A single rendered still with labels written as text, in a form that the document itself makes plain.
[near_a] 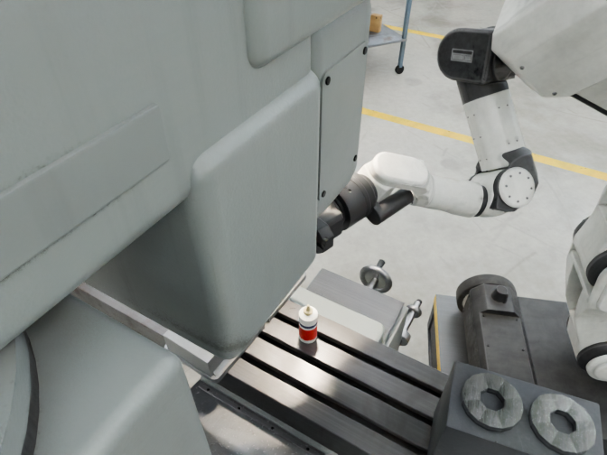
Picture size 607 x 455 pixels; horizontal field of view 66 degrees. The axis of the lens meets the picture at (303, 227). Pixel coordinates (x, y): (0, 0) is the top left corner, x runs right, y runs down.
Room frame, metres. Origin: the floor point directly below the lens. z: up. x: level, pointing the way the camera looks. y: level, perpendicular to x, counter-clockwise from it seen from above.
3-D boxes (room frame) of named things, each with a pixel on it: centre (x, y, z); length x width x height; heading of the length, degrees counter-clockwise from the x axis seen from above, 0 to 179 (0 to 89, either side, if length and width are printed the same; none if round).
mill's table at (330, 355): (0.59, 0.07, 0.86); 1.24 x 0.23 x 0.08; 60
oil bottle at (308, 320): (0.60, -0.01, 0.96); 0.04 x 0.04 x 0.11
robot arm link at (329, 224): (0.63, -0.04, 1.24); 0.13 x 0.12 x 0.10; 41
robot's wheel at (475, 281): (1.04, -0.64, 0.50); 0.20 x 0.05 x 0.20; 81
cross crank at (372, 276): (1.00, -0.22, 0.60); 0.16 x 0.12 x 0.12; 150
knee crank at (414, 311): (0.95, -0.36, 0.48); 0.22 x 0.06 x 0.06; 150
